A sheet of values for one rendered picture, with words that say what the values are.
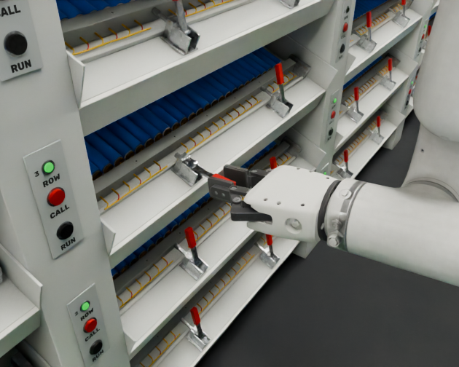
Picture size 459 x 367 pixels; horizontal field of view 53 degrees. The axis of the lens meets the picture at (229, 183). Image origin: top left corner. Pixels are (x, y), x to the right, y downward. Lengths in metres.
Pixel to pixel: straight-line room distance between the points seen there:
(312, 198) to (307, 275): 0.69
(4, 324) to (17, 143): 0.19
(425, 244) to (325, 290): 0.72
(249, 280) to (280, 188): 0.51
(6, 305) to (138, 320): 0.25
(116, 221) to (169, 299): 0.21
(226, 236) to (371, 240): 0.40
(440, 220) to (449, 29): 0.18
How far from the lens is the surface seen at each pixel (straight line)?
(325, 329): 1.11
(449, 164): 0.57
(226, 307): 0.99
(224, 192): 0.60
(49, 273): 0.52
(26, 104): 0.43
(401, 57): 1.68
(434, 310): 1.23
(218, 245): 0.84
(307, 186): 0.56
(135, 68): 0.53
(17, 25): 0.42
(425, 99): 0.44
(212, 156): 0.72
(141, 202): 0.63
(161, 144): 0.67
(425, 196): 0.53
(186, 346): 0.93
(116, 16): 0.57
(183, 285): 0.78
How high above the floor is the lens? 0.86
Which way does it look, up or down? 35 degrees down
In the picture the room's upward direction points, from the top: straight up
